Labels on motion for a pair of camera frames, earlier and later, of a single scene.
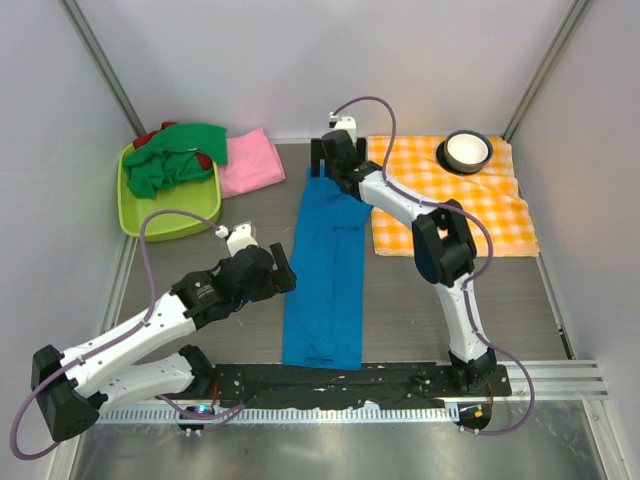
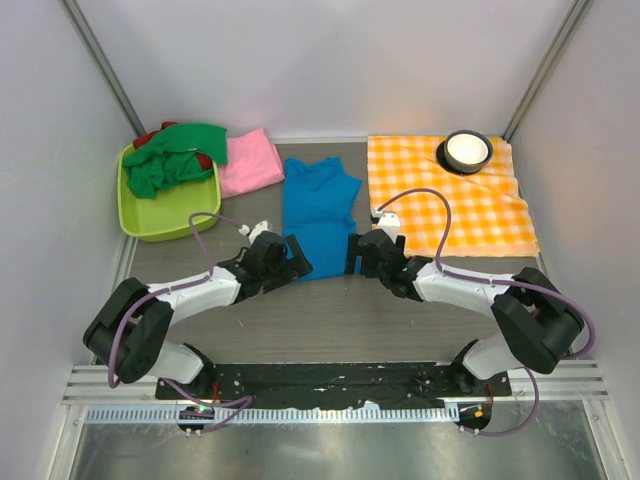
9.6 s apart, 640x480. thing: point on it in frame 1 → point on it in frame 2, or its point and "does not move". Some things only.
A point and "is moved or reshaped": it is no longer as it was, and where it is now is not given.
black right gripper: (315, 157) → (354, 250)
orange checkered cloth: (492, 196) does not move
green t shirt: (171, 157) does not move
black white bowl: (464, 152) does not move
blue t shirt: (324, 311) is moved or reshaped
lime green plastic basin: (201, 196) does not move
